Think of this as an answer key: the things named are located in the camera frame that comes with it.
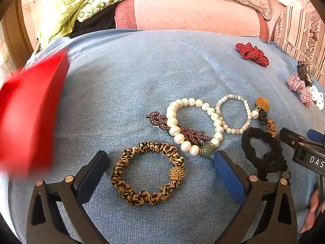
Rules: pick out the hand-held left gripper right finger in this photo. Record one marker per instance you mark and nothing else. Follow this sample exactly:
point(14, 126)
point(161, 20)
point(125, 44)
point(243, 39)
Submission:
point(228, 175)

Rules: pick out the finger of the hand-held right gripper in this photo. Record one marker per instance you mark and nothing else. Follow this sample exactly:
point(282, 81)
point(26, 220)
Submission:
point(290, 136)
point(317, 134)

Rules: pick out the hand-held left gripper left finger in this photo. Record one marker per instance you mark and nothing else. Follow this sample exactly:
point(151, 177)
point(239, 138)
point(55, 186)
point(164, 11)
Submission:
point(94, 175)

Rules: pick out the black scrunchie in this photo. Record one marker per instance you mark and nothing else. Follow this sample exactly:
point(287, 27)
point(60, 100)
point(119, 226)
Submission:
point(256, 132)

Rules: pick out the leopard print scrunchie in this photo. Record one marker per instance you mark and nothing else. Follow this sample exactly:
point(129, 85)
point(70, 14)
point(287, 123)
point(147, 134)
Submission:
point(152, 147)

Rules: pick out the purple rhinestone leaf hair clip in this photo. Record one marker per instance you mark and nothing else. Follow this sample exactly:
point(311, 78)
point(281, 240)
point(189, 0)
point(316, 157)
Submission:
point(157, 119)

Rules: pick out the red box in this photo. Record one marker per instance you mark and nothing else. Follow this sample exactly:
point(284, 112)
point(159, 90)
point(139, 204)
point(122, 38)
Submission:
point(30, 111)

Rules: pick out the person's right hand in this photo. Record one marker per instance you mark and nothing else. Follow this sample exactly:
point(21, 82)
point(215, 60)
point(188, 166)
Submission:
point(313, 208)

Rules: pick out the white dotted hair accessory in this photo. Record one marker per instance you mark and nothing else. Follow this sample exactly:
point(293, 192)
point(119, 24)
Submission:
point(314, 92)

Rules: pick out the red checked scrunchie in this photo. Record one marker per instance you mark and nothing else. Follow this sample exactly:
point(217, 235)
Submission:
point(294, 82)

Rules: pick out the dark hair claw clip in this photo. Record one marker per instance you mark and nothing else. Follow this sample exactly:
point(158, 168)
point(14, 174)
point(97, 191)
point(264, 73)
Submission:
point(304, 73)

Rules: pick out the red polka dot scrunchie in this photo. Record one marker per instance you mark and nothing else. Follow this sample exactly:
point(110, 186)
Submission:
point(250, 52)

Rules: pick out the blue blanket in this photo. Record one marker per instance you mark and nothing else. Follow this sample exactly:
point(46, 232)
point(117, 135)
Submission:
point(127, 86)

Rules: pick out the striped floral pillow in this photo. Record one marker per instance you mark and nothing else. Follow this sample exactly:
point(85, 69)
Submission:
point(297, 30)

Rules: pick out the black cloth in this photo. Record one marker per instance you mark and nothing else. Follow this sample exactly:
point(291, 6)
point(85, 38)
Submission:
point(96, 22)

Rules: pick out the pink quilted cushion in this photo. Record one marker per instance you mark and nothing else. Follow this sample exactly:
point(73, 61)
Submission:
point(190, 15)

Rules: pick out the wooden stained glass door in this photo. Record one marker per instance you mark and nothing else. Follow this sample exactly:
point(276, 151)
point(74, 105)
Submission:
point(10, 30)

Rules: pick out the green patterned quilt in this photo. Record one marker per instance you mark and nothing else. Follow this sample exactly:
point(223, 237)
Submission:
point(76, 5)

